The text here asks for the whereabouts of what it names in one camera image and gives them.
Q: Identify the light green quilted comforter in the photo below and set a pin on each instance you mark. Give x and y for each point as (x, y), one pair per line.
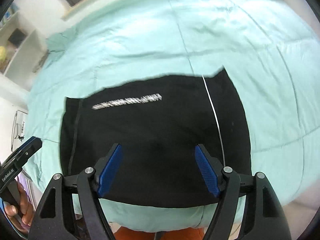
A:
(269, 52)

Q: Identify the person's left hand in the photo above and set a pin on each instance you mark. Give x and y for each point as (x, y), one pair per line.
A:
(21, 217)

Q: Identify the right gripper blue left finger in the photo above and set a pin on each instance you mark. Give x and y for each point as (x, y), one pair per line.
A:
(107, 168)

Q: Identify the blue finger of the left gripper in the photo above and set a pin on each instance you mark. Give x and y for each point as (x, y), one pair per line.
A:
(22, 154)

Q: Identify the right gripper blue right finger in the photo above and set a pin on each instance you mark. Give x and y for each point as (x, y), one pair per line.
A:
(207, 172)

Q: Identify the black hooded jacket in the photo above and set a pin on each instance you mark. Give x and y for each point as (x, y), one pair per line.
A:
(158, 123)

